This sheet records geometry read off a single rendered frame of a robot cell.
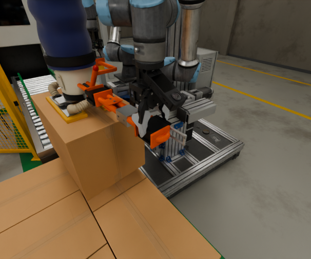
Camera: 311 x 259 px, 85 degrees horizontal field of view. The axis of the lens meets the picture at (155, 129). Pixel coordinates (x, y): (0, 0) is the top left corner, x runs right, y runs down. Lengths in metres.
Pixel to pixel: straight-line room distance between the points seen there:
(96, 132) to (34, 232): 0.67
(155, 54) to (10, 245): 1.14
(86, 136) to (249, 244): 1.48
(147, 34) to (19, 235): 1.15
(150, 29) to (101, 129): 0.51
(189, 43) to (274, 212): 1.65
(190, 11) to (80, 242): 1.20
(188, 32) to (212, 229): 1.47
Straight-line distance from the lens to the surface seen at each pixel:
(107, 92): 0.75
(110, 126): 0.81
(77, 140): 0.77
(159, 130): 0.48
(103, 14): 0.56
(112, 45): 1.53
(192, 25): 0.91
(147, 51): 0.41
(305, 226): 2.09
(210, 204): 1.82
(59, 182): 1.37
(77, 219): 1.16
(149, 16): 0.40
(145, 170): 1.71
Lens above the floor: 1.51
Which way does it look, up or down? 36 degrees down
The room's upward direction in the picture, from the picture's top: straight up
